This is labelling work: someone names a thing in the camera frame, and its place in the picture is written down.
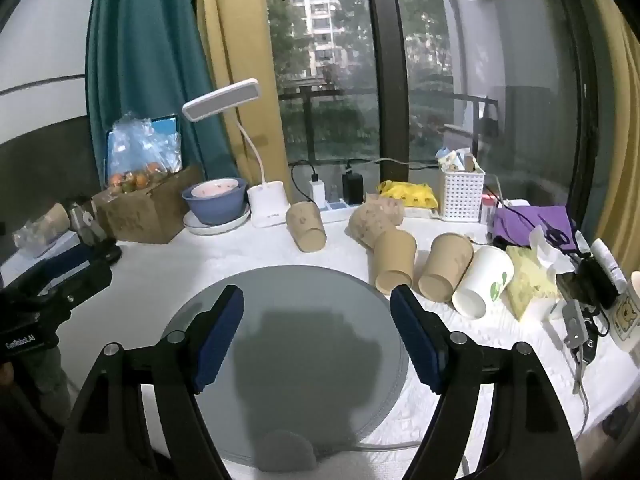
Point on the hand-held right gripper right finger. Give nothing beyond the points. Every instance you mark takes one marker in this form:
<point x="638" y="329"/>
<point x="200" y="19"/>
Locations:
<point x="419" y="345"/>

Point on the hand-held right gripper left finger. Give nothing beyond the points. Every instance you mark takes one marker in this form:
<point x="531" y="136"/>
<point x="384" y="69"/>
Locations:
<point x="219" y="342"/>

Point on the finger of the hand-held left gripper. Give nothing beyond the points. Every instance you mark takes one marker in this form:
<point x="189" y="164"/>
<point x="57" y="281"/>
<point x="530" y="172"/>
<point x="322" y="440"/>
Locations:
<point x="86" y="222"/>
<point x="75" y="259"/>

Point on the plain brown paper cup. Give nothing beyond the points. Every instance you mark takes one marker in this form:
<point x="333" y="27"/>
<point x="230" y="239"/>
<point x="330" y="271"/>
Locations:
<point x="306" y="227"/>
<point x="50" y="218"/>
<point x="446" y="265"/>
<point x="395" y="260"/>

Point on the white paper cup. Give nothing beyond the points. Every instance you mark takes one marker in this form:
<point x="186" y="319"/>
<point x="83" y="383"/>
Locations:
<point x="484" y="280"/>

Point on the patterned brown paper cup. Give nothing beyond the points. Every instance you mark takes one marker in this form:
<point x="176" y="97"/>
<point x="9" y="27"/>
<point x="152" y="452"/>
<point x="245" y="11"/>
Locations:
<point x="372" y="220"/>

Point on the clear plastic bag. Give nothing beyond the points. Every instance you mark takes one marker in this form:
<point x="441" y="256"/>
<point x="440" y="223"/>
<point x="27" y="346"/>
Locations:
<point x="35" y="240"/>

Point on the cardboard box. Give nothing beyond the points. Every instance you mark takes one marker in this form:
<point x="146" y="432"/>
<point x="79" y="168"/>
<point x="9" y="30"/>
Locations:
<point x="145" y="215"/>

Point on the plastic bag of oranges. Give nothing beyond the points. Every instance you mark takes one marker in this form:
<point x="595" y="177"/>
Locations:
<point x="140" y="150"/>

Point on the round grey mat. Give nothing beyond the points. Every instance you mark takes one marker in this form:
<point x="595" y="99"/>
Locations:
<point x="310" y="360"/>

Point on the white plate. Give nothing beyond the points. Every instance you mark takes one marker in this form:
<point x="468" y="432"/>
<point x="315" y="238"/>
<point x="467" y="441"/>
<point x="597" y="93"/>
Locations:
<point x="235" y="224"/>

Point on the yellow tissue pack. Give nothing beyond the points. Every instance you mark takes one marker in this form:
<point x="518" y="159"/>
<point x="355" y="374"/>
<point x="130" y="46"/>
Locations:
<point x="530" y="280"/>

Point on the blue bowl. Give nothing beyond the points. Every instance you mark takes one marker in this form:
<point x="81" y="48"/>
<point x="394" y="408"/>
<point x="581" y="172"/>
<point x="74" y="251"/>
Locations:
<point x="215" y="205"/>

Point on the white desk lamp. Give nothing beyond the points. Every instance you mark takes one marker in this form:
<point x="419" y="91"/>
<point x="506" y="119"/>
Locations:
<point x="269" y="205"/>

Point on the yellow snack packet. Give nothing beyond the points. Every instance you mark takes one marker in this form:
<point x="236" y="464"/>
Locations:
<point x="410" y="194"/>

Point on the small red-capped bottle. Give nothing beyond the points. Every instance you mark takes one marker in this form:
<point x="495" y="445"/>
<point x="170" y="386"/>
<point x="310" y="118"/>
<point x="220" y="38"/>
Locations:
<point x="488" y="210"/>

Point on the white plastic basket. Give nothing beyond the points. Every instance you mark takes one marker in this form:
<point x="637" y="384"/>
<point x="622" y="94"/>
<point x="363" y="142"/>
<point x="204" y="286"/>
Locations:
<point x="462" y="195"/>

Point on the purple cloth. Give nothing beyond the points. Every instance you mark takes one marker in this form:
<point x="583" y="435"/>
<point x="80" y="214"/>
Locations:
<point x="525" y="222"/>

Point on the black charger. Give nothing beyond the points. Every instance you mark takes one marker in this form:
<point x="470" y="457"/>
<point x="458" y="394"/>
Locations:
<point x="353" y="185"/>

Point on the white charger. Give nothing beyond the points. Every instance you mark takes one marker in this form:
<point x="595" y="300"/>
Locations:
<point x="317" y="191"/>

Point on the teal curtain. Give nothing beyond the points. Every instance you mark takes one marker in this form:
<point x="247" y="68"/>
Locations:
<point x="145" y="50"/>

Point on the black pouch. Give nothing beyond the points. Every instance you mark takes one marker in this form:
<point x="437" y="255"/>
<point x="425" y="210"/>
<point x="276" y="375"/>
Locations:
<point x="595" y="282"/>

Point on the small packets in basket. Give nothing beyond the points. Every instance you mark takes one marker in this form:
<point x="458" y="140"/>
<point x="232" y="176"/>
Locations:
<point x="455" y="159"/>

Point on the white tube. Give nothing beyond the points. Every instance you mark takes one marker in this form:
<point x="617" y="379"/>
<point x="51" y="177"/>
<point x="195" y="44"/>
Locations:
<point x="607" y="262"/>

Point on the bear print mug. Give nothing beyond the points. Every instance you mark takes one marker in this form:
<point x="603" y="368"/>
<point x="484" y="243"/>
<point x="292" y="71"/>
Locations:
<point x="627" y="315"/>

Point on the yellow curtain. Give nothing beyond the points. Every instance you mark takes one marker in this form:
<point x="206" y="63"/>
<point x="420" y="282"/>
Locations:
<point x="235" y="25"/>
<point x="620" y="110"/>

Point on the black window frame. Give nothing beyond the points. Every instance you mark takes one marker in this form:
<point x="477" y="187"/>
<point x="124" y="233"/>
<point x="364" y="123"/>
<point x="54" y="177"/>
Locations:
<point x="387" y="60"/>

